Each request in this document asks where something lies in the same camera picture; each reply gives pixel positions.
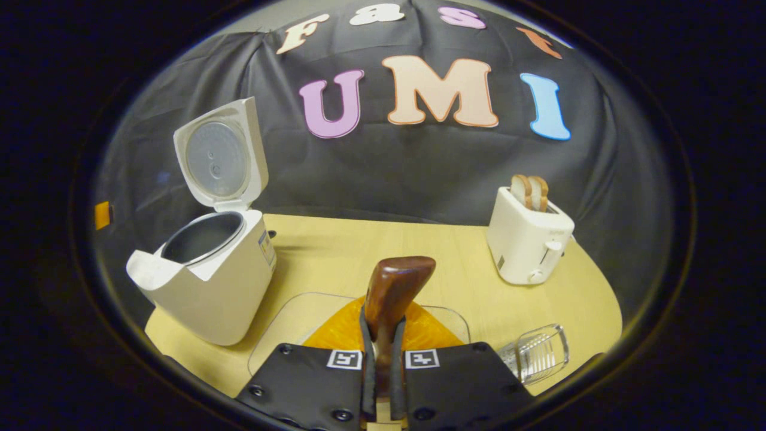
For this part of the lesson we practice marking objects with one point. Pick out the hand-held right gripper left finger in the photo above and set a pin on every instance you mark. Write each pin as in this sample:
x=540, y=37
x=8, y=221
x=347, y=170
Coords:
x=299, y=383

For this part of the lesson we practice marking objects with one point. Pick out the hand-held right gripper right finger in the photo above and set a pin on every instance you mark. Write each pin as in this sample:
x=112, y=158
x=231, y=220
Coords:
x=461, y=383

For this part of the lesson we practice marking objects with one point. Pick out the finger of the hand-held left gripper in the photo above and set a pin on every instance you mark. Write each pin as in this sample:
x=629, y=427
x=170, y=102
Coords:
x=103, y=215

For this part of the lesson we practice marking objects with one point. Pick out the brown wooden spoon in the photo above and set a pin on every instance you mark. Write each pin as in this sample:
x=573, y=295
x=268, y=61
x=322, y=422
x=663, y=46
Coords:
x=395, y=287

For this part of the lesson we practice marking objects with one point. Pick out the white rice cooker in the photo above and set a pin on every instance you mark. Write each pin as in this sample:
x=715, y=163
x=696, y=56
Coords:
x=221, y=293

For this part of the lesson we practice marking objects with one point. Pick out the white toaster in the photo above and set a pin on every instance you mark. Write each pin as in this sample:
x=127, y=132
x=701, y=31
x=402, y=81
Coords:
x=526, y=245

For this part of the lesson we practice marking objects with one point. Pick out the brown toast slice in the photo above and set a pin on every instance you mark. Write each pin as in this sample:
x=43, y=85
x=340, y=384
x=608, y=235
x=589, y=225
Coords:
x=540, y=194
x=520, y=191

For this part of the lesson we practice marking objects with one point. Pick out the black backdrop cloth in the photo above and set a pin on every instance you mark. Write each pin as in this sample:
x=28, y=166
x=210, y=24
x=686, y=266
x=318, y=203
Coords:
x=419, y=173

